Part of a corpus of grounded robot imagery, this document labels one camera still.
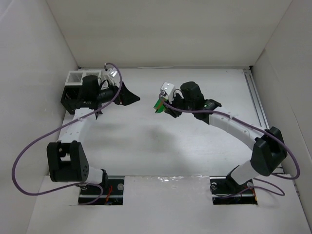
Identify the green and orange lego stack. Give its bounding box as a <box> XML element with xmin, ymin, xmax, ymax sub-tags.
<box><xmin>154</xmin><ymin>98</ymin><xmax>167</xmax><ymax>114</ymax></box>

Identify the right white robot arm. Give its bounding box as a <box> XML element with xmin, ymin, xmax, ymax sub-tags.
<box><xmin>160</xmin><ymin>81</ymin><xmax>287</xmax><ymax>194</ymax></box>

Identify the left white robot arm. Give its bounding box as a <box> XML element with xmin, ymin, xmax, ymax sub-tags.
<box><xmin>47</xmin><ymin>75</ymin><xmax>140</xmax><ymax>189</ymax></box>

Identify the black slotted container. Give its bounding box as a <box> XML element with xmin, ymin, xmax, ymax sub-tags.
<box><xmin>60</xmin><ymin>85</ymin><xmax>82</xmax><ymax>115</ymax></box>

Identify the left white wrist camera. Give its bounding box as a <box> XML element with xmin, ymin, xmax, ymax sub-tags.
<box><xmin>101</xmin><ymin>68</ymin><xmax>118</xmax><ymax>85</ymax></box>

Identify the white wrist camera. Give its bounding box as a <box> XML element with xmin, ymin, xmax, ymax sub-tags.
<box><xmin>101</xmin><ymin>68</ymin><xmax>118</xmax><ymax>85</ymax></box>
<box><xmin>160</xmin><ymin>82</ymin><xmax>176</xmax><ymax>103</ymax></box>

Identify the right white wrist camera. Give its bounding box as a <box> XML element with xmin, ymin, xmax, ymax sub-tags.
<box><xmin>160</xmin><ymin>82</ymin><xmax>176</xmax><ymax>103</ymax></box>

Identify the aluminium rail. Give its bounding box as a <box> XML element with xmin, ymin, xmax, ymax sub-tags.
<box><xmin>243</xmin><ymin>67</ymin><xmax>269</xmax><ymax>129</ymax></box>

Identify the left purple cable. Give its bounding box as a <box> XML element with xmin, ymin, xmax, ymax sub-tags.
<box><xmin>11</xmin><ymin>62</ymin><xmax>123</xmax><ymax>205</ymax></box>

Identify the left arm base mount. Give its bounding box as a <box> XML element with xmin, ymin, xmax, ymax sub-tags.
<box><xmin>78</xmin><ymin>176</ymin><xmax>125</xmax><ymax>206</ymax></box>

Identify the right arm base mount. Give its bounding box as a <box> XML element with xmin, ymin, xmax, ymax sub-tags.
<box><xmin>210</xmin><ymin>176</ymin><xmax>257</xmax><ymax>205</ymax></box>

